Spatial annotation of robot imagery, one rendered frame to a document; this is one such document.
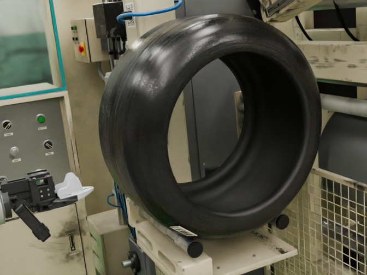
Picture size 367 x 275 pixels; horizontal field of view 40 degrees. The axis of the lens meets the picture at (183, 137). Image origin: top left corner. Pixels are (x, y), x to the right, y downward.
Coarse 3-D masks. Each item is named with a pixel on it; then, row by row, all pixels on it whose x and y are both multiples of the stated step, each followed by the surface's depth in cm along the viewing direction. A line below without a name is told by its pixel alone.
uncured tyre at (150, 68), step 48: (144, 48) 124; (192, 48) 116; (240, 48) 121; (288, 48) 128; (144, 96) 115; (288, 96) 151; (144, 144) 115; (240, 144) 161; (288, 144) 153; (144, 192) 120; (192, 192) 156; (240, 192) 157; (288, 192) 136
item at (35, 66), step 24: (0, 0) 169; (24, 0) 172; (48, 0) 175; (0, 24) 170; (24, 24) 173; (48, 24) 177; (0, 48) 171; (24, 48) 175; (48, 48) 178; (0, 72) 173; (24, 72) 176; (48, 72) 180; (0, 96) 174
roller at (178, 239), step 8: (144, 216) 158; (160, 224) 146; (168, 232) 141; (176, 240) 136; (184, 240) 133; (192, 240) 132; (184, 248) 132; (192, 248) 130; (200, 248) 131; (192, 256) 130
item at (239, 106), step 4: (236, 92) 185; (240, 92) 185; (236, 96) 185; (240, 96) 185; (236, 100) 185; (240, 100) 186; (236, 104) 186; (240, 104) 185; (236, 108) 186; (240, 108) 184; (236, 112) 186; (240, 112) 187; (236, 116) 187; (240, 116) 187; (236, 120) 188; (240, 120) 188; (236, 124) 188; (240, 124) 187; (240, 128) 187; (240, 132) 189
